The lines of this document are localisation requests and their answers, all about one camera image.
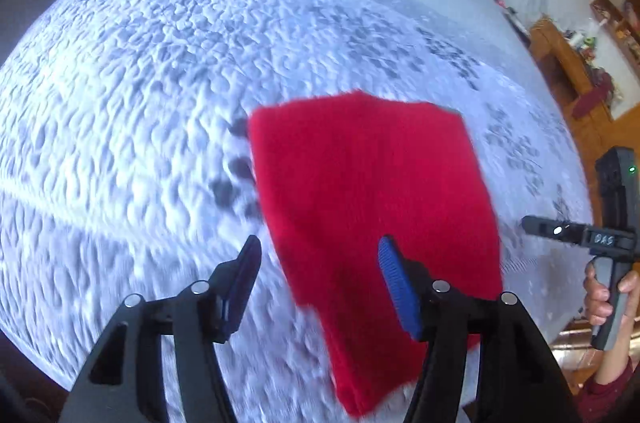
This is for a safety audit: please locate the red knit sweater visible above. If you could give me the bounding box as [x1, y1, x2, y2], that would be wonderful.
[248, 92, 502, 417]

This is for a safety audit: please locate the right forearm red sleeve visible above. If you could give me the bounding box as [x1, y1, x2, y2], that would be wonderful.
[574, 317, 640, 423]

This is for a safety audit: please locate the person's right hand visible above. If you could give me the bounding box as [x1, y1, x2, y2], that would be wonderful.
[584, 264, 639, 329]

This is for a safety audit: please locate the wooden desk cabinet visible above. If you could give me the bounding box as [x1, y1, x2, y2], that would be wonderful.
[529, 19, 639, 385]

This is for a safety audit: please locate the dark red hanging cloth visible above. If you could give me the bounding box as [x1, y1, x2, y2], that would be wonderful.
[572, 68, 615, 120]

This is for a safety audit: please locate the white bottle on desk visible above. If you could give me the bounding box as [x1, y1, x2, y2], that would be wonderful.
[568, 32, 585, 49]

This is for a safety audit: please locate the grey quilted bedspread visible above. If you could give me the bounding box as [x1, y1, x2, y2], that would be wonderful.
[1, 0, 591, 387]

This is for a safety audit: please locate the wooden wall shelf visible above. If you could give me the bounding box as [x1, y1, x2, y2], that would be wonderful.
[590, 0, 639, 78]

